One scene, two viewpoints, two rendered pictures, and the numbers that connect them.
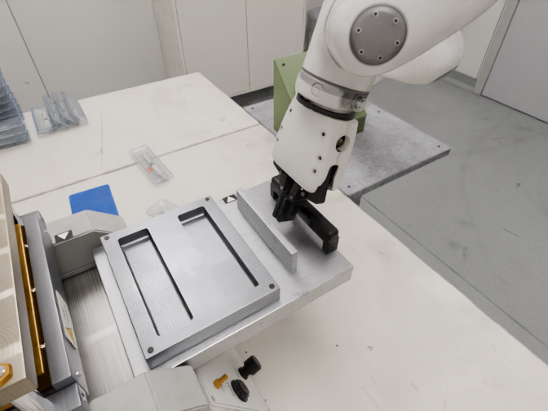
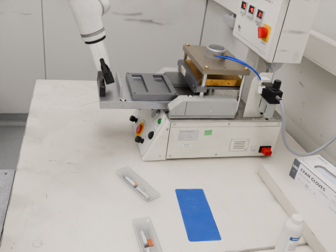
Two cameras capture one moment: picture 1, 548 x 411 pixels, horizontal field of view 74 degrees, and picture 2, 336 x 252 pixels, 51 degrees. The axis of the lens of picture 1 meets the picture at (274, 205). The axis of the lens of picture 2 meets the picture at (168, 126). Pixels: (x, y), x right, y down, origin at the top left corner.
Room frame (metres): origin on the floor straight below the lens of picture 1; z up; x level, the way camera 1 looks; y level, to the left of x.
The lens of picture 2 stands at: (1.48, 0.53, 1.52)
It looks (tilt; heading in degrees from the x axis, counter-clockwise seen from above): 29 degrees down; 195
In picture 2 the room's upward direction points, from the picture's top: 8 degrees clockwise
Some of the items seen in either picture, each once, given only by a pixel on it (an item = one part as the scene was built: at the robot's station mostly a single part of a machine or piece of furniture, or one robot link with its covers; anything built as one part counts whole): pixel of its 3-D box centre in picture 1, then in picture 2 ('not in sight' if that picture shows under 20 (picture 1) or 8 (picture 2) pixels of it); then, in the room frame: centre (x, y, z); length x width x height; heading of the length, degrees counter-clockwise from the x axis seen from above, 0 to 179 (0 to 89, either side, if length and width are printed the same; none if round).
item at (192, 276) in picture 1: (185, 266); (150, 86); (0.30, 0.12, 0.98); 0.20 x 0.17 x 0.03; 32
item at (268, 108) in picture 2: not in sight; (267, 97); (0.29, 0.54, 1.05); 0.15 x 0.05 x 0.15; 32
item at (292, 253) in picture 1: (219, 257); (137, 88); (0.32, 0.07, 0.97); 0.30 x 0.22 x 0.08; 122
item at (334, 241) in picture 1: (302, 210); (101, 83); (0.39, -0.04, 0.99); 0.15 x 0.02 x 0.04; 32
